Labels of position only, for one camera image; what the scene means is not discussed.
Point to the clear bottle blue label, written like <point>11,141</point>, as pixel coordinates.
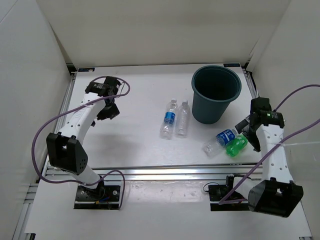
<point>167,126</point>

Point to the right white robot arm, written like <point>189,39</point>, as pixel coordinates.
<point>276,194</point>

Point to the right blue sticker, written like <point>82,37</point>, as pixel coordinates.
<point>231,65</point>

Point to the blue sticker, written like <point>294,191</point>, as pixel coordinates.
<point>231,65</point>
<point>86,69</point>

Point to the green plastic bottle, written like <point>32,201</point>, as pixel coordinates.
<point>236,146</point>

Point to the left blue sticker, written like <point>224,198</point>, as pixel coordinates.
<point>86,69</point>

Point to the clear bottle no label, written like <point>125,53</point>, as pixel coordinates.
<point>182,120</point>

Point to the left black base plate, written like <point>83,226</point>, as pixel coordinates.
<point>104,197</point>

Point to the crushed bottle blue label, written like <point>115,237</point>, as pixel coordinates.
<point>218,144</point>

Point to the dark teal plastic bin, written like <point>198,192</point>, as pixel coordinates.
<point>214,88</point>

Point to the aluminium front rail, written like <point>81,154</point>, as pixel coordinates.
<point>166,173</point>

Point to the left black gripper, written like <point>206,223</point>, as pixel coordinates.
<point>112,112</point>

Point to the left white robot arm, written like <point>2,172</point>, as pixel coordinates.
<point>65,150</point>

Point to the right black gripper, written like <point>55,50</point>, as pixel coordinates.
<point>254,141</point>

